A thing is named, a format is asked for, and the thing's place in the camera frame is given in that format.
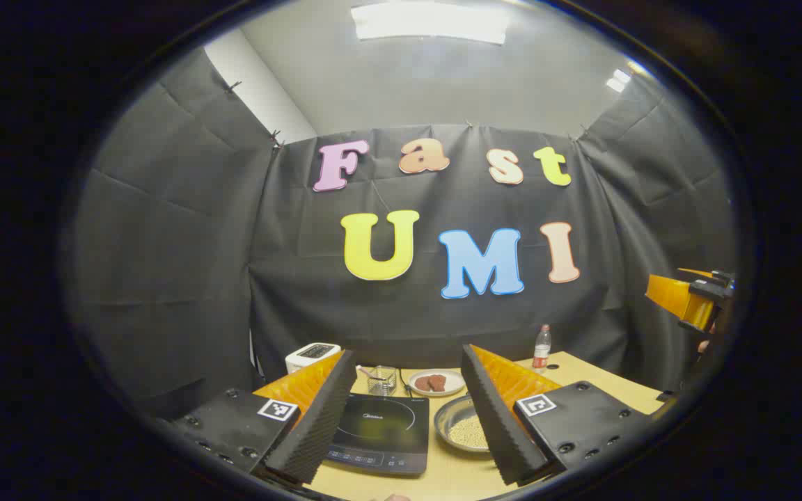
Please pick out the black backdrop cloth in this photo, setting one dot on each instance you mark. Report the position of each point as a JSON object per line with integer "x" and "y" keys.
{"x": 178, "y": 278}

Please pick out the small ceiling light panel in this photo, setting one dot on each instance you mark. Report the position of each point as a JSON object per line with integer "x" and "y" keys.
{"x": 618, "y": 80}

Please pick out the clear water bottle red label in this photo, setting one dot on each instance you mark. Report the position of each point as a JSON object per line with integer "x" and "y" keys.
{"x": 541, "y": 348}

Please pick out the red meat patty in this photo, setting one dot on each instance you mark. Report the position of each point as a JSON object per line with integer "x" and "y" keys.
{"x": 438, "y": 382}
{"x": 422, "y": 383}

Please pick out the black induction cooktop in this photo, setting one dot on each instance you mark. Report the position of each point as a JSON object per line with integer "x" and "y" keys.
{"x": 380, "y": 431}

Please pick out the large ceiling light panel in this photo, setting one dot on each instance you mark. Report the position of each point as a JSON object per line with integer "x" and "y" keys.
{"x": 429, "y": 21}

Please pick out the white oval plate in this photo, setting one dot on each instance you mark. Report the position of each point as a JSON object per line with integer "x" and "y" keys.
{"x": 453, "y": 381}

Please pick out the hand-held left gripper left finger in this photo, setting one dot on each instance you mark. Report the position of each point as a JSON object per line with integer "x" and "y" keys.
{"x": 317, "y": 424}

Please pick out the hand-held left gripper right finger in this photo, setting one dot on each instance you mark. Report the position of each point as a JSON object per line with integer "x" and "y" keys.
{"x": 495, "y": 424}

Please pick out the pile of yellow soybeans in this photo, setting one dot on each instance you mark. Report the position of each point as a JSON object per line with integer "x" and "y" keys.
{"x": 467, "y": 433}

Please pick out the white toaster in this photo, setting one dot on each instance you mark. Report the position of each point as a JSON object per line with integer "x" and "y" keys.
{"x": 310, "y": 355}

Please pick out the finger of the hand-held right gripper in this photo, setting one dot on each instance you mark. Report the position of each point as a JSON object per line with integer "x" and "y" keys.
{"x": 672, "y": 296}

